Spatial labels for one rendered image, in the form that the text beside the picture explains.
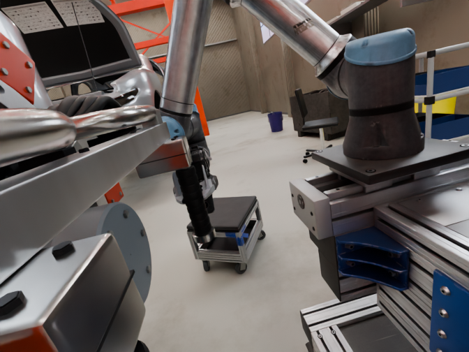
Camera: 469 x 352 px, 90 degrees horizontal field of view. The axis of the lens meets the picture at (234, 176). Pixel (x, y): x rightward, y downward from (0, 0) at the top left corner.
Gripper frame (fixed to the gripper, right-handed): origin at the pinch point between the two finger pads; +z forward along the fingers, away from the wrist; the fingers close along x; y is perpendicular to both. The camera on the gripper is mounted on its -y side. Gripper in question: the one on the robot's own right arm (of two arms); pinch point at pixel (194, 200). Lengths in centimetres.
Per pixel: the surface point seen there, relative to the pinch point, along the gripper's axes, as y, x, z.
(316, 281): -83, 40, -56
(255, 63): 134, 257, -1080
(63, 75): 95, -169, -319
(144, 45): 248, -149, -873
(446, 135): -34, 144, -88
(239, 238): -56, 6, -72
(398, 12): 77, 300, -317
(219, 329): -83, -14, -43
